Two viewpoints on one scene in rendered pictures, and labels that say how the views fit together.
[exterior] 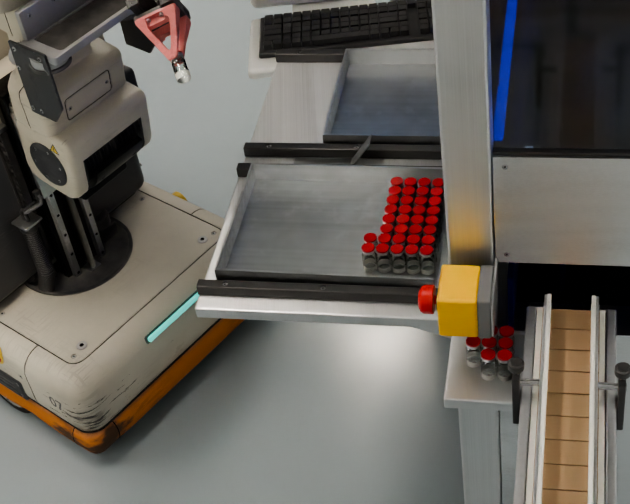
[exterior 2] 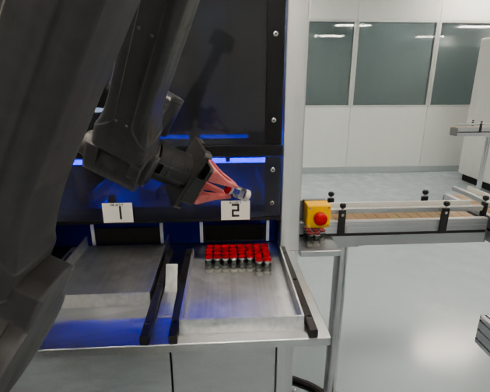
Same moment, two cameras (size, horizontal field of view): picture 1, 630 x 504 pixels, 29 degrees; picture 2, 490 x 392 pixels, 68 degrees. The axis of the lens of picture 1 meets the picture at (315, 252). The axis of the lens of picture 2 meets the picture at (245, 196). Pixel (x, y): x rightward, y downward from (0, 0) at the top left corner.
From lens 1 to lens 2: 204 cm
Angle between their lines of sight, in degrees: 92
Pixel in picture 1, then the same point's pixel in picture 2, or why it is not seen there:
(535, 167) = not seen: hidden behind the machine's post
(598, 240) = not seen: hidden behind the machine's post
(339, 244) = (250, 286)
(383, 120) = (124, 285)
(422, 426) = not seen: outside the picture
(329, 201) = (208, 295)
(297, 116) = (99, 324)
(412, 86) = (89, 278)
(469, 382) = (328, 246)
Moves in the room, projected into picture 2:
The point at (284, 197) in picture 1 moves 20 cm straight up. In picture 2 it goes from (204, 314) to (201, 231)
